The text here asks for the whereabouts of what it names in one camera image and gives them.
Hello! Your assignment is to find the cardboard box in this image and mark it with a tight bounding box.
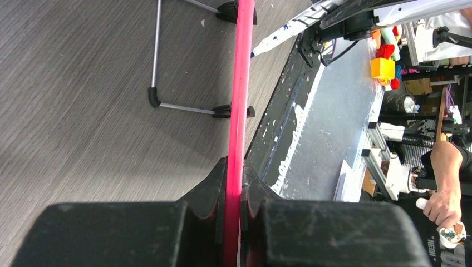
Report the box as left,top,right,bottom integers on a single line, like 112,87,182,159
404,78,433,95

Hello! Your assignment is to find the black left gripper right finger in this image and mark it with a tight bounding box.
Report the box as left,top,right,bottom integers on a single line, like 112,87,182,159
241,162,430,266

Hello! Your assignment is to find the operator bare hand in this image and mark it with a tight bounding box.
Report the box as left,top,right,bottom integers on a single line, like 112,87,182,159
423,191,462,230

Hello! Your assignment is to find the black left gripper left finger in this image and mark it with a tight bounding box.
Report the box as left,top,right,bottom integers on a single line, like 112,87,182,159
12,158,226,266

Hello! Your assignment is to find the operator bare forearm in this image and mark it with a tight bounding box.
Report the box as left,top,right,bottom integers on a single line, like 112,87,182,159
430,141,463,196

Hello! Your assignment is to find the white paper stack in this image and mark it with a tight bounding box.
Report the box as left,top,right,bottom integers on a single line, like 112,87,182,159
333,160,363,202

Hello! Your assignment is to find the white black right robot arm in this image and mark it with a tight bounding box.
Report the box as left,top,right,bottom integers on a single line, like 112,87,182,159
314,1,471,41

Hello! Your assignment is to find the pink framed whiteboard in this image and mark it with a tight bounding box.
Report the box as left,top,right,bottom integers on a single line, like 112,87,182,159
222,0,255,266

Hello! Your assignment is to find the red toy piece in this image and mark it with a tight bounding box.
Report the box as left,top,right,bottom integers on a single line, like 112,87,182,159
376,43,396,60

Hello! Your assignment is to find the yellow toy block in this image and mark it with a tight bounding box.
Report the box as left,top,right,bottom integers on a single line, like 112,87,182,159
371,57,395,80

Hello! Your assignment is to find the black whiteboard foot clip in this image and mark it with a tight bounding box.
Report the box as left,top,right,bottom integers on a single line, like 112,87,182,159
216,0,239,24

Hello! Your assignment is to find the metal whiteboard stand wire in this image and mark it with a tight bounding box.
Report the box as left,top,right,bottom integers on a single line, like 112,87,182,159
148,0,231,115

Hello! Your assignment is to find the black mounting base plate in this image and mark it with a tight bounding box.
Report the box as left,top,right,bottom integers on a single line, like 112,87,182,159
246,32,322,186

